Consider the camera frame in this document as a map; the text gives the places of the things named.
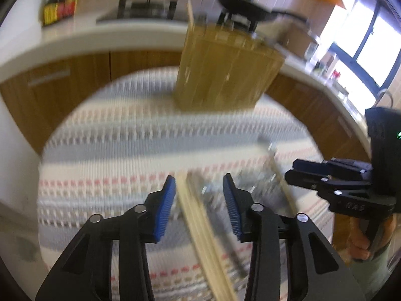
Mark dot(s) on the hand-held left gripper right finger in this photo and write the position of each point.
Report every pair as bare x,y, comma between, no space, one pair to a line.
233,213

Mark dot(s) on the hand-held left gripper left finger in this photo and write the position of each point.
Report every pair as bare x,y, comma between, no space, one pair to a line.
163,213

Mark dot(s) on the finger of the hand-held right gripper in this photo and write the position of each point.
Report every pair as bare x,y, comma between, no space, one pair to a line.
329,184
313,166

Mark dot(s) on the metal spoon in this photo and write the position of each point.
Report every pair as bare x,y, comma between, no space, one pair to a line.
208,191
257,185

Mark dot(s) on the yellow plastic utensil basket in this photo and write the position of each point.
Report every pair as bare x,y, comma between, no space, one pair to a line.
225,72

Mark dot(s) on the person's right forearm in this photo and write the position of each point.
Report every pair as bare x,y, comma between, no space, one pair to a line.
372,276

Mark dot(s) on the person's right hand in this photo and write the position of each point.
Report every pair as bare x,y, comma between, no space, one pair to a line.
358,241

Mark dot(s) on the metal faucet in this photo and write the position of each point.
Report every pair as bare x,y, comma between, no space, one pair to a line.
390,95

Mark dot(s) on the striped woven table mat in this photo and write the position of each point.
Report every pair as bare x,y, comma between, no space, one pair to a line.
125,150

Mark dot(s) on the small red container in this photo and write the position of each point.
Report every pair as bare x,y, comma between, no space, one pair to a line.
336,74

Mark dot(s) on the clear glass jar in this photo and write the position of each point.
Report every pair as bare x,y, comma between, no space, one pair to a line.
311,51

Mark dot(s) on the dark framed window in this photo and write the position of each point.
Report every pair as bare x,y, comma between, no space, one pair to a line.
372,44

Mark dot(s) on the wooden base cabinets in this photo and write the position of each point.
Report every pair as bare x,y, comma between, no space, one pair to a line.
62,97

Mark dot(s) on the black wok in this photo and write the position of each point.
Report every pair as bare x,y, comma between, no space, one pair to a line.
250,8

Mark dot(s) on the white kitchen countertop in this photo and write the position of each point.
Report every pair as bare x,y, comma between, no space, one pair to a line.
94,37

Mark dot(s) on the black gas stove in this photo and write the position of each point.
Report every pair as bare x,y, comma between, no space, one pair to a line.
141,17

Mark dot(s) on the dark soy sauce bottle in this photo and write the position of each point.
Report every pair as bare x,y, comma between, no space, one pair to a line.
52,12

